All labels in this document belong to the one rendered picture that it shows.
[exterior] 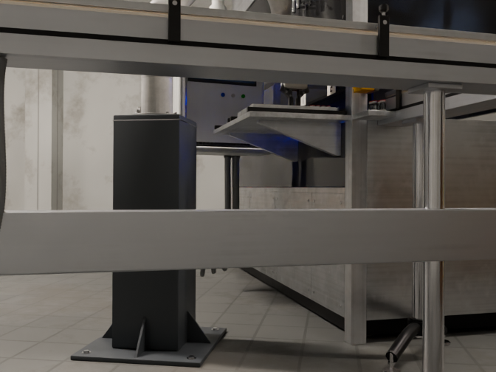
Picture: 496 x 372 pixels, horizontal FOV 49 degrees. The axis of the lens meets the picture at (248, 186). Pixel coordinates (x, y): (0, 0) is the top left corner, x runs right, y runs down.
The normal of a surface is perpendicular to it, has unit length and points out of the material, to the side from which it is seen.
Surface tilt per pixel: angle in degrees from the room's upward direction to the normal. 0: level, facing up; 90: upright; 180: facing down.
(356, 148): 90
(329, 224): 90
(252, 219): 90
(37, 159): 90
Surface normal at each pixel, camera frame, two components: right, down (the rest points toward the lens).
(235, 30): 0.25, 0.00
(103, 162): -0.15, 0.00
